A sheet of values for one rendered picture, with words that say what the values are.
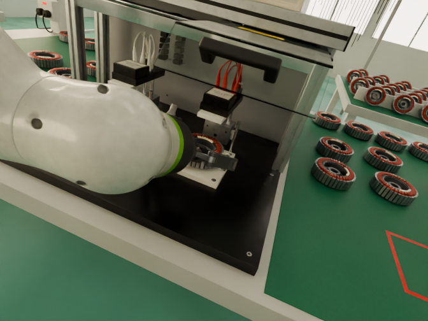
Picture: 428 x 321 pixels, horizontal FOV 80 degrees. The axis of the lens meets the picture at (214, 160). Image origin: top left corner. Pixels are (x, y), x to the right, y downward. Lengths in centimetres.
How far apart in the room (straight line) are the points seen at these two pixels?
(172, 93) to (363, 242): 67
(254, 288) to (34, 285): 105
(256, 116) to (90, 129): 63
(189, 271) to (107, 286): 87
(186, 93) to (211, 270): 57
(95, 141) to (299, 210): 49
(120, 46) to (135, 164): 74
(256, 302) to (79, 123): 35
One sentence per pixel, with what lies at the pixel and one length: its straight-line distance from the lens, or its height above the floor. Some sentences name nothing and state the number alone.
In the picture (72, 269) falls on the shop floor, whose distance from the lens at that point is 136.
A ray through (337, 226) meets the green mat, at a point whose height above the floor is 75.
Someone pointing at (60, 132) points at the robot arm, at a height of 99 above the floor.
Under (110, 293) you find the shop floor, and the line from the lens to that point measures 127.
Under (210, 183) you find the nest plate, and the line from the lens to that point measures 55.
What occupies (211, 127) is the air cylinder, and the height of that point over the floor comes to 81.
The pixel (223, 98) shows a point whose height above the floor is 92.
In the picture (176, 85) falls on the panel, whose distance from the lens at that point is 87.
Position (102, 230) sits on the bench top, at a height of 75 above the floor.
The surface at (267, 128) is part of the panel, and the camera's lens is 81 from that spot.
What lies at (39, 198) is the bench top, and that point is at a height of 75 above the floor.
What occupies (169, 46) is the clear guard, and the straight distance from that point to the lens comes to 42.
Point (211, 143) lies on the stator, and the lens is 62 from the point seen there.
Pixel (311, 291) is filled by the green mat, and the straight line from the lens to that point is 49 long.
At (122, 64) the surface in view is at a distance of 71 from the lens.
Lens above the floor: 112
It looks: 33 degrees down
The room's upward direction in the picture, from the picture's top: 14 degrees clockwise
